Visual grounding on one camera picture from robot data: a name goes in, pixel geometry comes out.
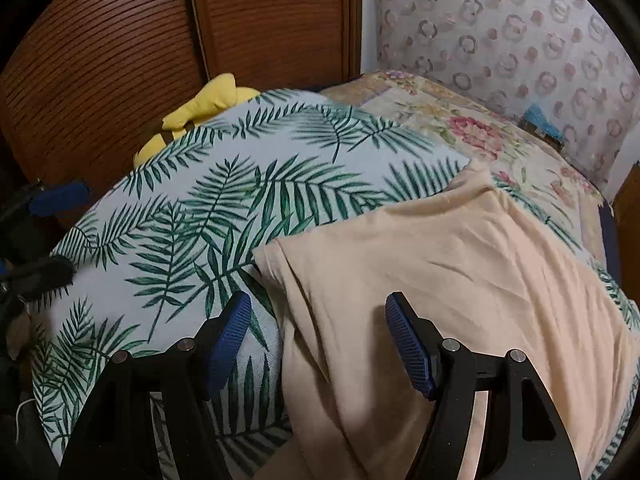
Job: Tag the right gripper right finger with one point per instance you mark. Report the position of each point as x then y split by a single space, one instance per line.
417 341

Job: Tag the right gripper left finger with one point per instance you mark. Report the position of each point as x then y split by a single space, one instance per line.
218 343

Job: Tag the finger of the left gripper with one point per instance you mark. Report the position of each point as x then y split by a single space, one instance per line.
51 201
30 282

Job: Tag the peach cloth garment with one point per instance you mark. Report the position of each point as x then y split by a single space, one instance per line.
487 273

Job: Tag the palm leaf print blanket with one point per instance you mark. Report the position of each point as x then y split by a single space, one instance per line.
164 250

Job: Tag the brown louvered wardrobe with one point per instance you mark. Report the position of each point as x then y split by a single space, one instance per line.
84 81

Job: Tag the yellow Pikachu plush toy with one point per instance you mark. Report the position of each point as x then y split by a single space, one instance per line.
218 95

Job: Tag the wooden sideboard cabinet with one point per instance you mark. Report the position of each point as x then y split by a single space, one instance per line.
627 219

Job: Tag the dark blue mattress edge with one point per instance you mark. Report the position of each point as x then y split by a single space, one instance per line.
610 243

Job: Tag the floral bed sheet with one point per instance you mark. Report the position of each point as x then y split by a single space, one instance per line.
519 159

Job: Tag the blue box on headboard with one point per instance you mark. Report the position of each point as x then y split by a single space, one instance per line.
533 121

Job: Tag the patterned headboard cover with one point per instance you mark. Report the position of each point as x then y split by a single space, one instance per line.
557 55

